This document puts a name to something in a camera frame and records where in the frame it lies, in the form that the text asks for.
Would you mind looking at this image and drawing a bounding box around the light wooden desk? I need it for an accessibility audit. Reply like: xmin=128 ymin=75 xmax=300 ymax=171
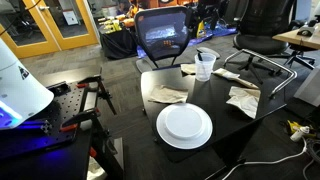
xmin=272 ymin=27 xmax=320 ymax=51

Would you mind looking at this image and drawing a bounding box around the clear plastic cup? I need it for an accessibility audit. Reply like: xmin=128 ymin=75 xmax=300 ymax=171
xmin=194 ymin=52 xmax=217 ymax=83

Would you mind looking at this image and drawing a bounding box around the white round plate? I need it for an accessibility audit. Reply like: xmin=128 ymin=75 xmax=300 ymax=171
xmin=155 ymin=102 xmax=214 ymax=150

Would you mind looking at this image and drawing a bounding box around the white power plug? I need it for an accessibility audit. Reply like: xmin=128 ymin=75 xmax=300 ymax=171
xmin=289 ymin=125 xmax=311 ymax=143

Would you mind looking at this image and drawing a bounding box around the yellow framed glass door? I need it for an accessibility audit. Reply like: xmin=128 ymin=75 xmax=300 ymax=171
xmin=31 ymin=0 xmax=101 ymax=52
xmin=0 ymin=0 xmax=61 ymax=60

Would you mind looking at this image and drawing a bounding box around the white plastic bag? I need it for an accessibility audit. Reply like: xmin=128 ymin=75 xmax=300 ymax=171
xmin=87 ymin=155 xmax=108 ymax=180

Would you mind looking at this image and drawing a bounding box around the rolled brown paper napkin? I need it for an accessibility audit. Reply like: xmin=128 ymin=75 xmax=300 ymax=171
xmin=212 ymin=67 xmax=260 ymax=90

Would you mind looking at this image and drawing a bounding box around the silver metal tube frame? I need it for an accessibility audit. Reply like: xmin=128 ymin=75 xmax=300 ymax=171
xmin=222 ymin=48 xmax=299 ymax=100

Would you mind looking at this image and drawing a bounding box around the yellow tool pile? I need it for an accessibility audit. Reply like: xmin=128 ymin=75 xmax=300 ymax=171
xmin=99 ymin=18 xmax=124 ymax=35

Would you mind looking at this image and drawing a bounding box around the black optical breadboard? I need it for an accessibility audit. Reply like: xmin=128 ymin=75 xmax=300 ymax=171
xmin=0 ymin=80 xmax=98 ymax=159

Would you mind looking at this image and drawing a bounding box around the grey cable bundle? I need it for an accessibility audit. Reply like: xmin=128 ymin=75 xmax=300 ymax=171
xmin=301 ymin=138 xmax=320 ymax=180

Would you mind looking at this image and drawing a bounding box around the black robot mounting stand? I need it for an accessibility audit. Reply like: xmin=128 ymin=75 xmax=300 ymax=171
xmin=0 ymin=116 xmax=125 ymax=180

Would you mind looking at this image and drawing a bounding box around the black clamp orange handle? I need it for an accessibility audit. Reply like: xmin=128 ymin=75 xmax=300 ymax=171
xmin=75 ymin=74 xmax=118 ymax=116
xmin=59 ymin=107 xmax=102 ymax=134

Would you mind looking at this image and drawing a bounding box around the black grey computer mouse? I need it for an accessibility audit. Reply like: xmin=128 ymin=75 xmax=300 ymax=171
xmin=296 ymin=25 xmax=317 ymax=38

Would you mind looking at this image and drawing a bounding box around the dark blue mesh office chair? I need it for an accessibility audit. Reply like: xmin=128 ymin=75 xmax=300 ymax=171
xmin=134 ymin=5 xmax=222 ymax=75

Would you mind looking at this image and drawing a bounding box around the white desk cabinet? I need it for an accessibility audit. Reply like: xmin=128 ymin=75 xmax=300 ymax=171
xmin=294 ymin=65 xmax=320 ymax=108

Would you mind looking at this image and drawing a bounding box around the crumpled brown paper napkin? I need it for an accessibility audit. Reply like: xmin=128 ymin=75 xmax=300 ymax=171
xmin=225 ymin=85 xmax=262 ymax=120

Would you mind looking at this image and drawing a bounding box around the black draped table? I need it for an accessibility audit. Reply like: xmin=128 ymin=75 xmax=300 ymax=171
xmin=98 ymin=26 xmax=139 ymax=60

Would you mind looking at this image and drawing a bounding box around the black office chair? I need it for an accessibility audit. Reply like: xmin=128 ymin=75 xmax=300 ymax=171
xmin=222 ymin=0 xmax=317 ymax=84

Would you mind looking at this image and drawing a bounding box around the white cable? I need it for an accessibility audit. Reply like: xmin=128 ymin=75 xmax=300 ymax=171
xmin=219 ymin=137 xmax=308 ymax=180

